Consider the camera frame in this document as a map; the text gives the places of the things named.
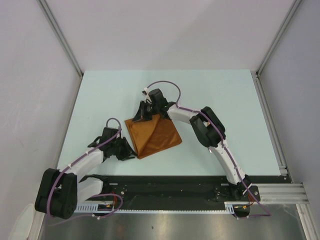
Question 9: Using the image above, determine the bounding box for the left aluminium corner post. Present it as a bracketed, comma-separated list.
[36, 0, 84, 79]

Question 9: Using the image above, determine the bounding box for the aluminium corner post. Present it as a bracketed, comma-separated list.
[36, 0, 84, 79]
[255, 0, 304, 78]

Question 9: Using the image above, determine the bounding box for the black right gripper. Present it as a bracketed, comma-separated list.
[133, 100, 160, 123]

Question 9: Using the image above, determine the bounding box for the aluminium front frame rail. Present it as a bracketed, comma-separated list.
[250, 183, 309, 204]

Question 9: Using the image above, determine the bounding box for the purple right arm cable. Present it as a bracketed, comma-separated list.
[143, 80, 273, 221]

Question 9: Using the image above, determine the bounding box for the white slotted cable duct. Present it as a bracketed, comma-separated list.
[74, 201, 235, 215]

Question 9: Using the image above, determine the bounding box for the right aluminium side rail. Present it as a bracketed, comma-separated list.
[251, 71, 290, 176]

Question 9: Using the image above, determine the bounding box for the right aluminium corner post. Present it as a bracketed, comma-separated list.
[255, 0, 304, 78]

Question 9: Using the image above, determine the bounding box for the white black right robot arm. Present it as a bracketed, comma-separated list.
[133, 88, 254, 201]

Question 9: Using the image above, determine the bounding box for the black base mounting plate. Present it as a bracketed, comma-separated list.
[82, 174, 293, 218]

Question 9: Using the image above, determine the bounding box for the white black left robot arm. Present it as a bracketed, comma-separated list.
[34, 127, 137, 220]

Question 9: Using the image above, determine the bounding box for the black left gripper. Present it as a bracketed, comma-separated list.
[110, 136, 137, 161]

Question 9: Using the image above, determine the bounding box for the orange-brown cloth napkin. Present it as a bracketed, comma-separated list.
[124, 114, 183, 160]

